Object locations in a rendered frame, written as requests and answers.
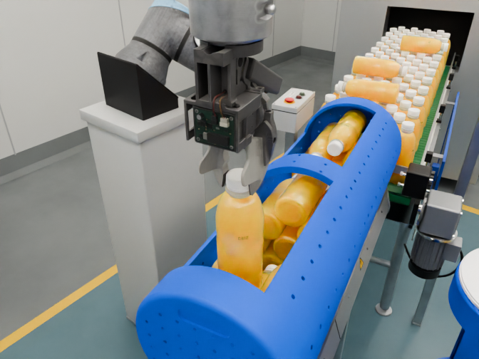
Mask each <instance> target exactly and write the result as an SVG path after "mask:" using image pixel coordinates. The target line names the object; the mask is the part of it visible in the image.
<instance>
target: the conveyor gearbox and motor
mask: <svg viewBox="0 0 479 359"><path fill-rule="evenodd" d="M462 206H463V198H462V197H461V196H458V195H455V194H449V193H446V192H440V191H437V190H434V189H431V190H430V192H429V193H428V194H427V197H425V198H424V200H423V203H422V204H421V203H420V204H419V208H418V212H417V214H420V215H419V218H418V220H417V221H416V224H415V228H416V231H417V232H416V237H415V240H414V243H413V248H412V250H411V255H410V254H409V252H408V249H407V246H406V244H403V245H404V247H405V250H406V253H407V254H408V257H409V259H410V260H409V263H408V268H409V270H410V271H411V272H412V273H413V274H414V275H416V276H417V277H419V278H422V279H435V278H441V277H447V276H450V275H452V274H454V273H455V271H456V269H457V267H456V268H455V270H453V271H452V272H450V273H449V274H445V275H439V273H440V271H441V268H442V265H443V263H444V261H445V260H446V261H451V262H454V263H456V262H457V260H458V256H459V254H460V262H461V261H462V260H463V252H462V250H461V248H462V242H463V238H461V237H458V236H457V235H458V232H457V230H456V229H457V227H458V223H459V221H460V218H461V215H462Z"/></svg>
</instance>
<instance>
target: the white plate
mask: <svg viewBox="0 0 479 359"><path fill-rule="evenodd" d="M458 274H459V279H460V284H461V286H462V288H463V290H464V291H465V294H466V295H467V297H468V298H469V299H470V300H471V302H472V303H473V304H474V305H475V306H476V307H477V308H478V309H479V249H476V250H473V251H471V252H470V253H469V254H467V255H466V256H465V257H464V258H463V260H462V261H461V263H460V267H459V272H458Z"/></svg>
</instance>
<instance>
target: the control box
mask: <svg viewBox="0 0 479 359"><path fill-rule="evenodd" d="M300 92H304V93H305V95H302V98H296V96H297V95H299V93H300ZM291 93H292V94H291ZM290 95H291V96H290ZM287 96H288V97H289V98H293V99H294V101H292V102H291V103H288V102H287V101H285V100H284V99H285V98H288V97H287ZM314 96H315V92H314V91H310V90H302V89H297V88H291V89H290V90H288V91H287V92H286V93H285V94H284V95H283V96H281V97H280V98H279V99H278V100H276V101H275V102H274V103H272V110H273V111H274V121H275V124H276V128H277V130H281V131H285V132H290V133H296V132H297V131H298V130H299V129H300V128H301V127H302V126H303V124H304V123H305V122H306V121H307V120H308V119H309V118H310V117H311V116H312V115H313V109H314Z"/></svg>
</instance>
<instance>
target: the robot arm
mask: <svg viewBox="0 0 479 359"><path fill-rule="evenodd" d="M273 3H274V0H188V6H189V8H187V7H186V6H185V5H183V4H181V3H180V2H178V1H175V0H154V2H153V3H152V5H151V6H150V7H149V8H148V11H147V13H146V15H145V16H144V18H143V20H142V21H141V23H140V25H139V27H138V29H137V31H136V32H135V34H134V36H133V38H132V40H131V41H130V43H129V44H128V45H127V46H125V47H124V48H123V49H121V50H120V51H119V52H117V53H116V55H115V57H116V58H121V59H123V60H126V61H130V62H132V63H137V64H138V65H139V66H140V67H141V68H143V69H144V70H145V71H147V72H148V73H149V74H150V75H151V76H153V77H154V78H155V79H157V80H158V81H159V82H161V83H162V84H163V85H165V84H166V78H167V74H168V67H169V65H170V63H171V61H172V60H174V61H176V62H178V63H179V64H181V65H183V66H184V67H186V68H188V69H190V70H191V71H193V72H195V93H193V94H192V95H190V96H188V97H187V98H185V99H184V100H183V101H184V111H185V131H186V140H190V139H191V138H193V137H194V136H195V142H198V143H201V144H204V145H208V149H207V152H206V153H205V155H204V157H203V158H202V159H201V161H200V163H199V167H198V172H199V173H200V174H201V175H202V174H204V173H206V172H209V171H212V170H213V172H214V174H215V177H216V179H217V181H218V183H219V185H220V186H221V187H224V185H225V182H226V174H227V173H228V172H229V167H228V160H229V158H230V155H229V151H232V152H236V153H239V152H240V151H241V150H243V149H245V152H246V162H245V165H244V168H243V171H242V174H241V183H242V186H243V187H246V186H247V185H249V195H253V194H254V193H255V192H256V191H257V190H258V189H259V187H260V185H261V183H262V181H263V179H264V176H265V174H266V172H267V168H268V166H269V162H270V160H271V158H272V154H273V152H274V147H275V145H276V141H277V128H276V124H275V121H274V111H273V110H269V106H268V103H267V102H268V101H269V100H270V98H269V97H268V96H267V95H266V93H272V94H278V93H279V91H280V88H281V85H282V77H280V76H279V75H277V74H276V73H275V72H273V71H272V70H270V69H269V68H268V67H266V66H265V65H263V64H262V63H260V62H259V61H258V60H256V59H255V58H251V57H248V56H254V55H257V54H259V53H261V52H262V51H263V45H264V39H265V38H267V37H268V36H269V35H271V33H272V21H273V14H275V13H276V10H277V8H276V6H275V5H274V4H273ZM191 108H193V120H194V126H193V127H192V128H189V117H188V110H190V109H191Z"/></svg>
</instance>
